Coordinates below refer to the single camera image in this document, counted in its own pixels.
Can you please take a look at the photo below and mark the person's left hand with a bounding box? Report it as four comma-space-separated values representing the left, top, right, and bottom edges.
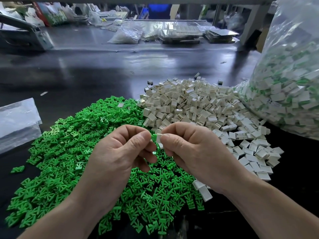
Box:
77, 124, 158, 209

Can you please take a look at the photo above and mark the person's right hand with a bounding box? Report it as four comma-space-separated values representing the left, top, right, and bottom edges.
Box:
159, 122, 245, 195

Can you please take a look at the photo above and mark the pile of white plastic caps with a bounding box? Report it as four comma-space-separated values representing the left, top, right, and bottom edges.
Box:
140, 76, 285, 202

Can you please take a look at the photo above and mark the pile of green plastic clips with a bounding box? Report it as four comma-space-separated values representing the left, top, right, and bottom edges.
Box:
5, 96, 206, 235

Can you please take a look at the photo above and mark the clear plastic bag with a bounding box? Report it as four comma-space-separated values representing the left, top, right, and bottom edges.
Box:
237, 0, 319, 141

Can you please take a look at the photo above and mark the person's left forearm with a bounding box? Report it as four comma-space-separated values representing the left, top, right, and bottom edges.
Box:
17, 187, 105, 239

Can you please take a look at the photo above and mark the person's right forearm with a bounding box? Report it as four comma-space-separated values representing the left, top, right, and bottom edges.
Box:
222, 169, 319, 239

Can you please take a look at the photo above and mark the small clear bag of parts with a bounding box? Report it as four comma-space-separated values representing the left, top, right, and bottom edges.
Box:
108, 25, 144, 45

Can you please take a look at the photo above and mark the stack of clear flat bags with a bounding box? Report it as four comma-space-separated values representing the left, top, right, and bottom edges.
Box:
0, 98, 43, 155

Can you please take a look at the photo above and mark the dark flat tray stack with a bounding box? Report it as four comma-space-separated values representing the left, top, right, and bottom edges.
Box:
205, 27, 240, 44

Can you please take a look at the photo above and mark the blue crate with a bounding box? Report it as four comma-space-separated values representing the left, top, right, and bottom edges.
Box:
143, 4, 173, 20

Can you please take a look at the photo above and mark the grey heat sealer machine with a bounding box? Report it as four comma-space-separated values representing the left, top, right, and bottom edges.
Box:
0, 12, 54, 52

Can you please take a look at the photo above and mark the grey metal horizontal bar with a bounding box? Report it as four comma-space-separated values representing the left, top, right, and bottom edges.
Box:
0, 0, 274, 5

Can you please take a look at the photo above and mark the grey metal slanted post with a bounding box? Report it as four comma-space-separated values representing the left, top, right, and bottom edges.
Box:
238, 0, 272, 49

